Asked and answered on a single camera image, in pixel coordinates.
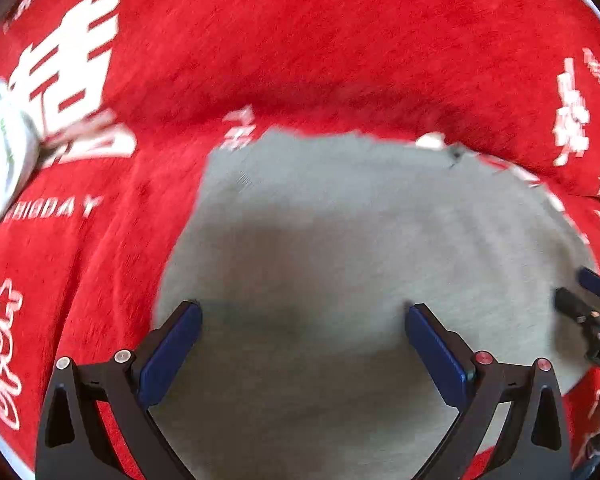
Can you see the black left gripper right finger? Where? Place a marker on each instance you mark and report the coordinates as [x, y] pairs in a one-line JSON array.
[[534, 440]]

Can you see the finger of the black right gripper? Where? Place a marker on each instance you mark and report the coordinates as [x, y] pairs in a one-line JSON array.
[[569, 304], [589, 280]]

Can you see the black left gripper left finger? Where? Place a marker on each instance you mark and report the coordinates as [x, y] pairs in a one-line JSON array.
[[73, 442]]

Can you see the grey knit sweater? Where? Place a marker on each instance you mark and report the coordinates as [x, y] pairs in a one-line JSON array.
[[303, 253]]

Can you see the white floral crumpled blanket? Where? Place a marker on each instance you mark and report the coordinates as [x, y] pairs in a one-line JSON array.
[[19, 148]]

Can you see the red wedding sofa cover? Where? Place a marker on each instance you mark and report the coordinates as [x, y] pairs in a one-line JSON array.
[[131, 97]]

